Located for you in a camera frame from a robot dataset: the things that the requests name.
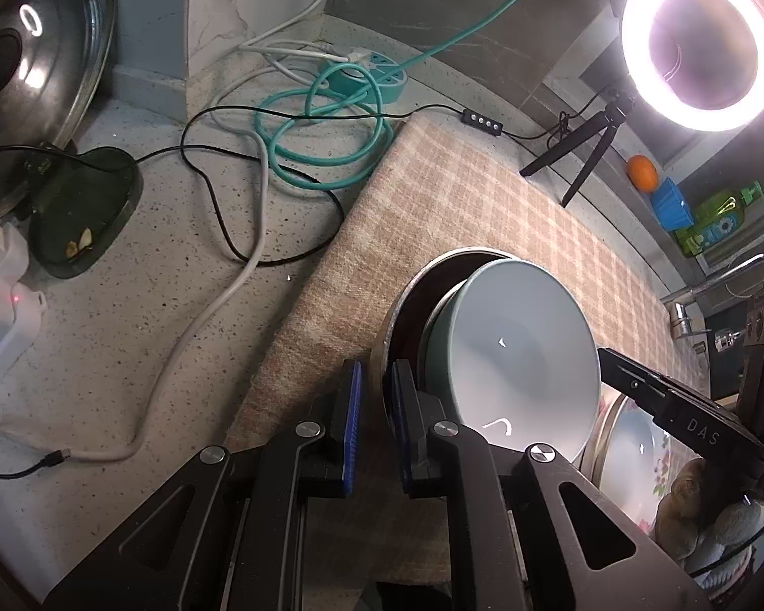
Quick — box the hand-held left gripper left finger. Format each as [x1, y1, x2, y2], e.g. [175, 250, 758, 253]
[41, 358, 364, 611]

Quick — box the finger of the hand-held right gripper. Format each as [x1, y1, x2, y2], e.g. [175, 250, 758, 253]
[598, 347, 676, 424]

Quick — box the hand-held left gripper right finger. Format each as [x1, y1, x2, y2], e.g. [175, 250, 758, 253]
[387, 358, 714, 611]

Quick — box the small floral plate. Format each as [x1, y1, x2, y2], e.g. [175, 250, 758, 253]
[605, 407, 672, 529]

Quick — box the large floral plate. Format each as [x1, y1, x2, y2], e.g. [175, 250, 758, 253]
[578, 391, 679, 539]

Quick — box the white ceramic bowl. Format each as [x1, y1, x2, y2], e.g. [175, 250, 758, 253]
[420, 259, 603, 467]

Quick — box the large steel bowl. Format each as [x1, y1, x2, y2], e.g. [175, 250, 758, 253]
[378, 246, 526, 408]

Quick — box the person's right hand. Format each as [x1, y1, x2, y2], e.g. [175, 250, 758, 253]
[654, 458, 723, 561]

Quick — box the chrome faucet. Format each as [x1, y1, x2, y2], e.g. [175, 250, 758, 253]
[661, 251, 764, 338]

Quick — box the green dish soap bottle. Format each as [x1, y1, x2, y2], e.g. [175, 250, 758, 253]
[673, 181, 764, 259]

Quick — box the blue ribbed cup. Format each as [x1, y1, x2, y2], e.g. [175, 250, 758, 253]
[649, 178, 696, 233]

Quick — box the orange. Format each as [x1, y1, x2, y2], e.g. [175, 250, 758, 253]
[625, 154, 660, 193]

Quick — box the checked cloth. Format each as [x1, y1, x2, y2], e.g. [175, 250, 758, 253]
[226, 111, 714, 587]

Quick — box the black tripod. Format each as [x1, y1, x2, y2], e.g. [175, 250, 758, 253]
[520, 90, 638, 208]

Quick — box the teal power strip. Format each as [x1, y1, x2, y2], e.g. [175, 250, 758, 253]
[318, 51, 410, 106]

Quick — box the dark green dish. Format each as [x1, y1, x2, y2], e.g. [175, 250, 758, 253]
[25, 146, 144, 280]

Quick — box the white charger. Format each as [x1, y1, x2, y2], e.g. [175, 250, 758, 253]
[0, 204, 47, 405]

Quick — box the steel pot lid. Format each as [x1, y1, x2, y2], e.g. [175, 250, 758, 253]
[0, 0, 117, 217]

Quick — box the white cable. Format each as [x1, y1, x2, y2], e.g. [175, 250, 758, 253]
[0, 0, 358, 462]

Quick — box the black cable with remote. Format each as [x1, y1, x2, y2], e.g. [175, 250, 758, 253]
[0, 105, 618, 268]

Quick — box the black plug cable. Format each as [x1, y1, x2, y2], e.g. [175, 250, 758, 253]
[0, 449, 71, 481]

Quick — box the ring light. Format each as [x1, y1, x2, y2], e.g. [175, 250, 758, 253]
[619, 0, 764, 134]

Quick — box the teal cable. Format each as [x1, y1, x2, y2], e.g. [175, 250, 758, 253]
[255, 0, 570, 190]

